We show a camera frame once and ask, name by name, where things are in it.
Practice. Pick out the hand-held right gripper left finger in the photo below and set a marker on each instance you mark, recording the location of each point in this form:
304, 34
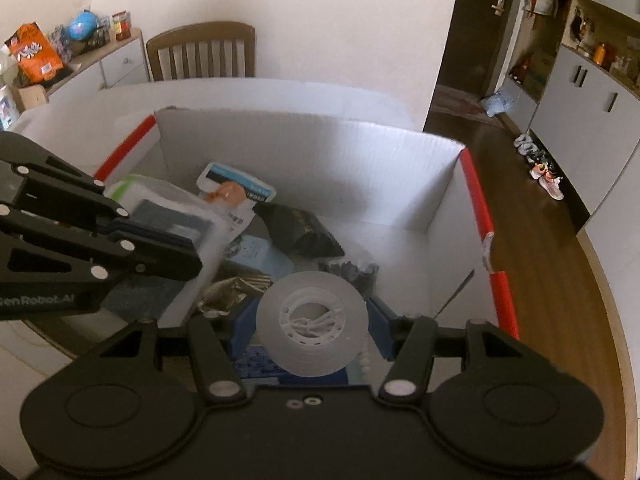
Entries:
242, 330

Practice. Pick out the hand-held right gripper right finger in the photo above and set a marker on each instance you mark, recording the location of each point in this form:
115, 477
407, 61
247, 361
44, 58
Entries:
382, 327

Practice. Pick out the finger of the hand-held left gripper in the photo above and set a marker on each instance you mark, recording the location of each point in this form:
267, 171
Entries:
65, 187
150, 257

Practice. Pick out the cotton swab pack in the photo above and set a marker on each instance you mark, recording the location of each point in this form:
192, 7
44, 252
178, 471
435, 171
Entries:
362, 360

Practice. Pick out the foil wrapper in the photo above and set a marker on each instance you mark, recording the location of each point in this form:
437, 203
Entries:
225, 295

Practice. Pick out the clear tape roll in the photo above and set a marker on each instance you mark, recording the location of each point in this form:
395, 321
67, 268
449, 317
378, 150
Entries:
345, 310

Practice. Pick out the white packet with dark label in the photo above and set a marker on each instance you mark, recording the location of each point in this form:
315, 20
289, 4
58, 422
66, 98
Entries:
170, 200

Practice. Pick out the clear bag of dark pieces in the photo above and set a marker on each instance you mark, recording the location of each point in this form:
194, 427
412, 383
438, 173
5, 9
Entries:
350, 272

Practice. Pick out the light blue printed packet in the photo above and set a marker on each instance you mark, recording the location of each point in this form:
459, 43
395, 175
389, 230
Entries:
260, 257

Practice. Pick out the white chicken breast packet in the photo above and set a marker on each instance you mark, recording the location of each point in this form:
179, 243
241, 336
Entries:
235, 195

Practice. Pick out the dark snack packet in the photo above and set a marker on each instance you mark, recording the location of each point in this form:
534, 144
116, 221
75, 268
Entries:
295, 230

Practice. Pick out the red cardboard box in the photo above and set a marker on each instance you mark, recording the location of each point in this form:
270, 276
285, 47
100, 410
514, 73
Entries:
325, 170

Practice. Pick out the small cardboard box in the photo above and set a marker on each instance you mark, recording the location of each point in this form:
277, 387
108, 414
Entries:
32, 97

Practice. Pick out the white can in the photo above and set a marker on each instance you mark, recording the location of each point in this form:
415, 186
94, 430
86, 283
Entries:
6, 107

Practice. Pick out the orange snack bag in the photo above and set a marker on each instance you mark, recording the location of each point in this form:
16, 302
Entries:
35, 57

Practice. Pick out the white sideboard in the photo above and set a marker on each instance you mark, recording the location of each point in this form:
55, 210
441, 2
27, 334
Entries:
120, 65

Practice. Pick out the blue globe toy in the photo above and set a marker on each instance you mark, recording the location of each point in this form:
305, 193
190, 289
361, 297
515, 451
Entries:
80, 25

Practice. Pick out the jar with red lid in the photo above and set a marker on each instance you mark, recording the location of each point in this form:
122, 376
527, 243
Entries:
121, 27

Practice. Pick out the wooden chair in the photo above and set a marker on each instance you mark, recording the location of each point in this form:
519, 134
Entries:
200, 32

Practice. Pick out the pink sneaker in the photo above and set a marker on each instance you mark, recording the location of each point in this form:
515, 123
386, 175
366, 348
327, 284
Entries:
551, 187
541, 168

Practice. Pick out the patterned doormat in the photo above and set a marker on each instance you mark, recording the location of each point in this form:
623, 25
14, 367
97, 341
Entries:
457, 105

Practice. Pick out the blue cloth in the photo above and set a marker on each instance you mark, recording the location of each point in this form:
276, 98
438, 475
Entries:
497, 103

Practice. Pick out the brown cardboard carton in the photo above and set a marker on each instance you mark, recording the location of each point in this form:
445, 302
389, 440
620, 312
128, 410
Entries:
536, 77

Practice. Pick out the dark door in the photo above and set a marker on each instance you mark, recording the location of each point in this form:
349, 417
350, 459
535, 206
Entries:
475, 35

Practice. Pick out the orange bottle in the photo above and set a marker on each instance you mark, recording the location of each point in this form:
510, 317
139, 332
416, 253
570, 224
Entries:
600, 54

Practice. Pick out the white wall cabinet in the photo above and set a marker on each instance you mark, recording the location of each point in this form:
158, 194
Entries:
585, 110

